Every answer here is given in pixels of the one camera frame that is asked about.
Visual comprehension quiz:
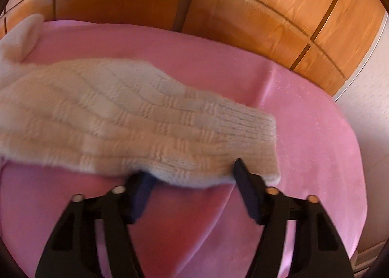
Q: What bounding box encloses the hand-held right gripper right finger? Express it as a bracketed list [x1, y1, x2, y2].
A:
[232, 158, 354, 278]

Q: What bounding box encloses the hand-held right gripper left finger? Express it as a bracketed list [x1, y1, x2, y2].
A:
[35, 172, 156, 278]

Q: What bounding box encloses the cream knitted sweater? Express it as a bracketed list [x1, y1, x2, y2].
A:
[0, 14, 281, 189]

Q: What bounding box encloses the pink blanket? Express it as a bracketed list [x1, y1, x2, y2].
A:
[0, 20, 370, 278]

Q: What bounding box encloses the wooden headboard panel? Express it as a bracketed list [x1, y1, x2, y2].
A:
[0, 0, 388, 96]

